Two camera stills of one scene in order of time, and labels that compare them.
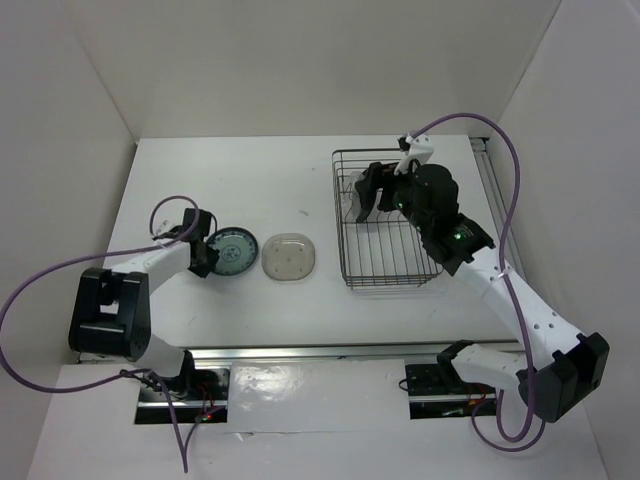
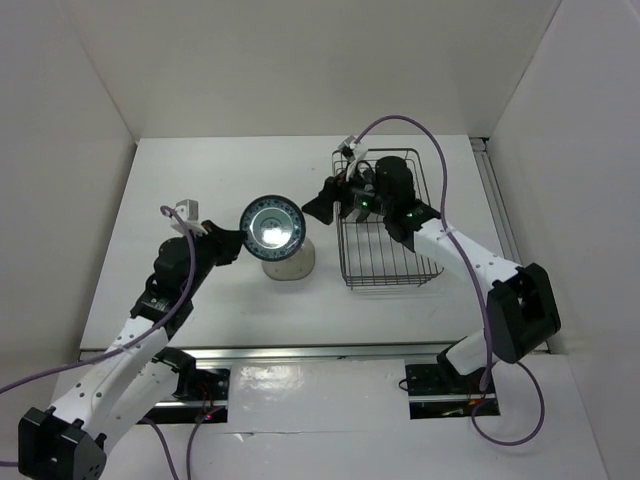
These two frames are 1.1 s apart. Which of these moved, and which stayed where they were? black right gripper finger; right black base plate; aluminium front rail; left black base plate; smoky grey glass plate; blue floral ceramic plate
Moved: blue floral ceramic plate; black right gripper finger
Stayed: right black base plate; aluminium front rail; smoky grey glass plate; left black base plate
